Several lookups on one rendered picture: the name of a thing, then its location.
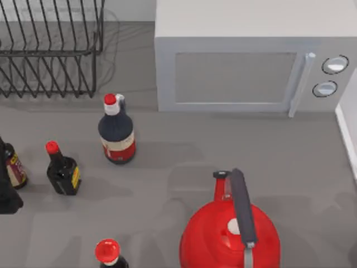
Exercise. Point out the red kettle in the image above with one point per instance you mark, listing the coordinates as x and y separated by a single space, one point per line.
212 237

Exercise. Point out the pale grey microwave oven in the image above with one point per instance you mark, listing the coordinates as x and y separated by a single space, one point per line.
223 28

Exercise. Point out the dark bottle yellow label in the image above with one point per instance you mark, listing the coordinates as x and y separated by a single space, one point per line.
62 173

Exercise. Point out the dark bottle wide red cap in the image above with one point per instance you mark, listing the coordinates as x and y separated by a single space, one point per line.
107 252

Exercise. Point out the small microwave knob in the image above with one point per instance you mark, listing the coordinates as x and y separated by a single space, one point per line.
324 88

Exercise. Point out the dark bottle maroon label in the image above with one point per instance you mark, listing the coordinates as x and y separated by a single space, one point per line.
17 170

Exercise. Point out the large microwave knob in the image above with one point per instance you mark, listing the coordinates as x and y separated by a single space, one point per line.
334 64

